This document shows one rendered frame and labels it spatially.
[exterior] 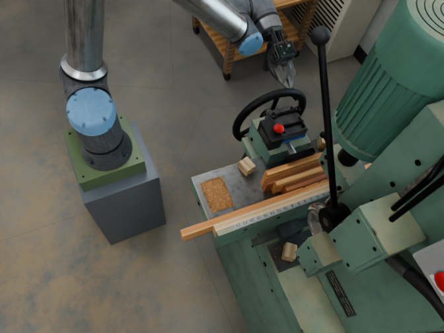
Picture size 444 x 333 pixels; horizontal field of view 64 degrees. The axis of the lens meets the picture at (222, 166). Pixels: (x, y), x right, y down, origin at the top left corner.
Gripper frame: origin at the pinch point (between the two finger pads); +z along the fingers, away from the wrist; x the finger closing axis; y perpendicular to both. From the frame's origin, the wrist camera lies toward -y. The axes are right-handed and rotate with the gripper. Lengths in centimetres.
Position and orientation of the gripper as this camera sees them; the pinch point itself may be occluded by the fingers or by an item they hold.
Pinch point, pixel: (288, 86)
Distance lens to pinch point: 131.9
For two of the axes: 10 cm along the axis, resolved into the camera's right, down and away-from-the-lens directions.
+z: 3.2, 9.4, -1.0
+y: 2.1, -1.7, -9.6
